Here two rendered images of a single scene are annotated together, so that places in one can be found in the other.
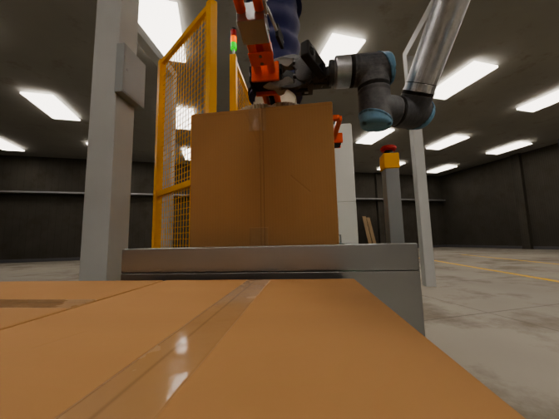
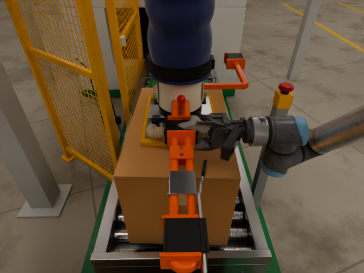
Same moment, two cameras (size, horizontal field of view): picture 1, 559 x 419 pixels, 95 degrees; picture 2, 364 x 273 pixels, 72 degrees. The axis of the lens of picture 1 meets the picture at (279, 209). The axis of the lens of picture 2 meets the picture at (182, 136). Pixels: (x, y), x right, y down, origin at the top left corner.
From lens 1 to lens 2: 0.96 m
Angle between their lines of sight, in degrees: 45
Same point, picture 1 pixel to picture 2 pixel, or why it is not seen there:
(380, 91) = (284, 162)
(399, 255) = (260, 260)
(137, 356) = not seen: outside the picture
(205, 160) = (132, 204)
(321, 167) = (223, 213)
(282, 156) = not seen: hidden behind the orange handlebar
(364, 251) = (241, 259)
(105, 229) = (11, 135)
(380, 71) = (291, 148)
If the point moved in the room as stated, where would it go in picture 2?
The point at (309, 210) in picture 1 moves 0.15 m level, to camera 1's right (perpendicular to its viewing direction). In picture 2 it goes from (211, 231) to (249, 226)
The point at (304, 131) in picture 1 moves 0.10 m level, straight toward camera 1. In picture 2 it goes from (214, 194) to (218, 221)
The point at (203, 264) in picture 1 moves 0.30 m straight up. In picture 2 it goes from (145, 264) to (137, 219)
